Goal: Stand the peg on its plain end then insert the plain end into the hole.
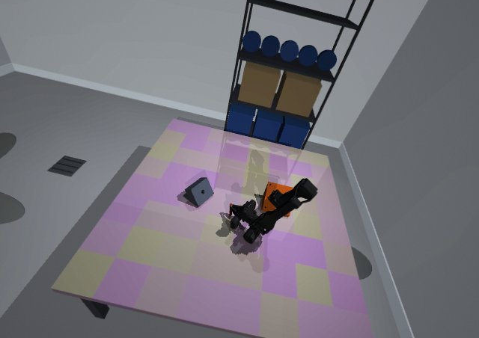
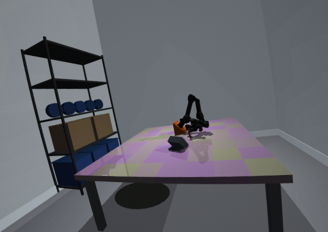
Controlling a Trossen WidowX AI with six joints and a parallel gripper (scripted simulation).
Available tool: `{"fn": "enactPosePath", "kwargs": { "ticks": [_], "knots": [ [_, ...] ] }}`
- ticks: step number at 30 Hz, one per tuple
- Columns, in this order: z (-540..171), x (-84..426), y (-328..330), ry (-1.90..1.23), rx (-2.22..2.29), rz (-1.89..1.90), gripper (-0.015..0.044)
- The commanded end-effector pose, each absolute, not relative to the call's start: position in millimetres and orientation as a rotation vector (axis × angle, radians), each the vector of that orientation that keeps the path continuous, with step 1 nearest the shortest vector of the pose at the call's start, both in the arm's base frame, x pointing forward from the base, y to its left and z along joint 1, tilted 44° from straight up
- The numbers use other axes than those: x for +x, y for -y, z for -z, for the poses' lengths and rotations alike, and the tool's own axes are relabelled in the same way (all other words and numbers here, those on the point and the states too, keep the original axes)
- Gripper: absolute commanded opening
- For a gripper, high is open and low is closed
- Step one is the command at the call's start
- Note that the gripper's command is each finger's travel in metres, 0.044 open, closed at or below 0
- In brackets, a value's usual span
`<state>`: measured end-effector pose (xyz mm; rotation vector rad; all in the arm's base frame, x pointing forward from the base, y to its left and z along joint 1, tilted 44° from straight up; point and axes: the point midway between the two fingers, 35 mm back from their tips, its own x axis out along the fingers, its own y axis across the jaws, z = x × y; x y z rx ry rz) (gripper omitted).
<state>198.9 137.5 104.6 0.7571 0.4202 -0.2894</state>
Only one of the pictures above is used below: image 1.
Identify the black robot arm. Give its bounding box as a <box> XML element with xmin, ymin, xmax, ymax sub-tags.
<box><xmin>242</xmin><ymin>178</ymin><xmax>318</xmax><ymax>245</ymax></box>

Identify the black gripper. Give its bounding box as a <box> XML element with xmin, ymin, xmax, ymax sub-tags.
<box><xmin>230</xmin><ymin>200</ymin><xmax>257</xmax><ymax>229</ymax></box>

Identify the dark grey sloped panel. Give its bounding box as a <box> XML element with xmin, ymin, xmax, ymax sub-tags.
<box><xmin>183</xmin><ymin>177</ymin><xmax>214</xmax><ymax>207</ymax></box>

